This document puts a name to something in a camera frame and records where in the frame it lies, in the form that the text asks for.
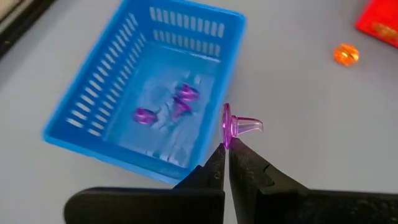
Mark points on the blue plastic basket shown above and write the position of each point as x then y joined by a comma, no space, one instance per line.
77,102

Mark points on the black table frame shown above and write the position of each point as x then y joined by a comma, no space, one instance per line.
18,23

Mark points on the translucent purple witch hat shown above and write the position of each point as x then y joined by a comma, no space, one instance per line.
187,92
231,124
145,116
180,109

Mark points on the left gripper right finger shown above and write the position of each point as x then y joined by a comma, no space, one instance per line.
264,199

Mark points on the red plastic basket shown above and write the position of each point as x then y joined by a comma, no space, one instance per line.
381,20

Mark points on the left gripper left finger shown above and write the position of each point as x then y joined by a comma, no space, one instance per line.
186,202

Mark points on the translucent orange pumpkin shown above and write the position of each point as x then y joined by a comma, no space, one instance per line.
346,54

